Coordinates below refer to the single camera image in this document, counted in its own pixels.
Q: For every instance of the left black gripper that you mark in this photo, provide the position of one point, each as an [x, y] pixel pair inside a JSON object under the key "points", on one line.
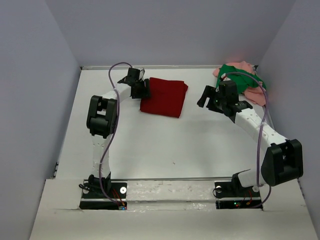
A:
{"points": [[141, 88]]}

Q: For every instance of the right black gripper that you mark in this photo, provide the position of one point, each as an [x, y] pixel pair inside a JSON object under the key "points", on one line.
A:
{"points": [[213, 99]]}

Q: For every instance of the dark red t-shirt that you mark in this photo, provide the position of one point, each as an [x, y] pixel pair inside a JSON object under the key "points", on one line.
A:
{"points": [[166, 98]]}

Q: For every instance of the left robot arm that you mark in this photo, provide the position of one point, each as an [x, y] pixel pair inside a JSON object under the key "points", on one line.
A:
{"points": [[102, 122]]}

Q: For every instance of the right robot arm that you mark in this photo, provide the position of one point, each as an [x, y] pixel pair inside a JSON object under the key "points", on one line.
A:
{"points": [[283, 157]]}

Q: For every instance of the green t-shirt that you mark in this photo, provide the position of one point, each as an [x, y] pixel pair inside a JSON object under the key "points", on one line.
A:
{"points": [[242, 74]]}

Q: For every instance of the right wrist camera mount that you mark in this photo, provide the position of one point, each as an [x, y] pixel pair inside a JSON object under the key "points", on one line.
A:
{"points": [[224, 77]]}

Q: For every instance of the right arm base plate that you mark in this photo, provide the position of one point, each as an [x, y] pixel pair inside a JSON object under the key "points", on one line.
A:
{"points": [[228, 198]]}

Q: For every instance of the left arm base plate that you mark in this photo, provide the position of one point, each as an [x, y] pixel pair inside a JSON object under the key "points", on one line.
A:
{"points": [[92, 198]]}

